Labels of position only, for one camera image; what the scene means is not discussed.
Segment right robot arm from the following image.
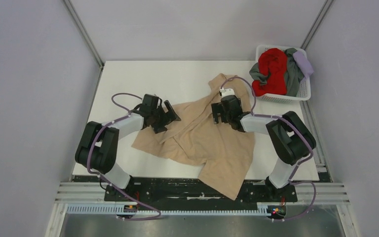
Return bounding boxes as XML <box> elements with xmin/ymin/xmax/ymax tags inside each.
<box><xmin>211</xmin><ymin>95</ymin><xmax>316</xmax><ymax>201</ymax></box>

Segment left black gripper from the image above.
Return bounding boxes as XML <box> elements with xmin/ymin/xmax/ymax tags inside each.
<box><xmin>151</xmin><ymin>101</ymin><xmax>180</xmax><ymax>134</ymax></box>

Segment right corner wall profile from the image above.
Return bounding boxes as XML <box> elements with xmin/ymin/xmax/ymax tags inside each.
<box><xmin>301</xmin><ymin>0</ymin><xmax>335</xmax><ymax>50</ymax></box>

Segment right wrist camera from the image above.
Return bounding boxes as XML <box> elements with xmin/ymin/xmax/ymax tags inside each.
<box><xmin>219</xmin><ymin>88</ymin><xmax>235</xmax><ymax>98</ymax></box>

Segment corner wall profile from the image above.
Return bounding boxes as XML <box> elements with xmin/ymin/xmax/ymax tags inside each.
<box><xmin>301</xmin><ymin>0</ymin><xmax>335</xmax><ymax>50</ymax></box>
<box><xmin>61</xmin><ymin>0</ymin><xmax>105</xmax><ymax>71</ymax></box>

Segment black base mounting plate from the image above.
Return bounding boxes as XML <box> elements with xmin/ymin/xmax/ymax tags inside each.
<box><xmin>104</xmin><ymin>177</ymin><xmax>298</xmax><ymax>212</ymax></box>

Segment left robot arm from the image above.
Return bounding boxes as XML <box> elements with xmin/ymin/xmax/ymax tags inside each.
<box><xmin>75</xmin><ymin>94</ymin><xmax>181</xmax><ymax>201</ymax></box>

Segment white slotted cable duct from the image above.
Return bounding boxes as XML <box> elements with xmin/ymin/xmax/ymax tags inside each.
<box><xmin>67</xmin><ymin>203</ymin><xmax>276</xmax><ymax>217</ymax></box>

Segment lilac t shirt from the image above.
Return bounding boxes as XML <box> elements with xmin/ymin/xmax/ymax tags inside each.
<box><xmin>293</xmin><ymin>51</ymin><xmax>314</xmax><ymax>78</ymax></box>

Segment grey t shirt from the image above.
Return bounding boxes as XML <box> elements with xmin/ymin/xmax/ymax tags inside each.
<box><xmin>249</xmin><ymin>47</ymin><xmax>305</xmax><ymax>97</ymax></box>

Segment red t shirt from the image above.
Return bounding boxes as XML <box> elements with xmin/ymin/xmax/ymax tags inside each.
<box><xmin>249</xmin><ymin>48</ymin><xmax>287</xmax><ymax>97</ymax></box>

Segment aluminium frame rail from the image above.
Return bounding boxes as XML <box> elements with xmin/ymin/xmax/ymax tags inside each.
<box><xmin>55</xmin><ymin>182</ymin><xmax>350</xmax><ymax>205</ymax></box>

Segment white plastic laundry basket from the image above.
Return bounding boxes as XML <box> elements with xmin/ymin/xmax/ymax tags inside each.
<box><xmin>255</xmin><ymin>44</ymin><xmax>311</xmax><ymax>103</ymax></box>

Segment left corner wall profile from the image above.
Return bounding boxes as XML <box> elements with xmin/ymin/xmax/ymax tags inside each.
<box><xmin>61</xmin><ymin>0</ymin><xmax>105</xmax><ymax>71</ymax></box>

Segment beige t shirt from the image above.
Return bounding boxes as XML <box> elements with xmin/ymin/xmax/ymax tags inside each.
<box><xmin>132</xmin><ymin>74</ymin><xmax>255</xmax><ymax>200</ymax></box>

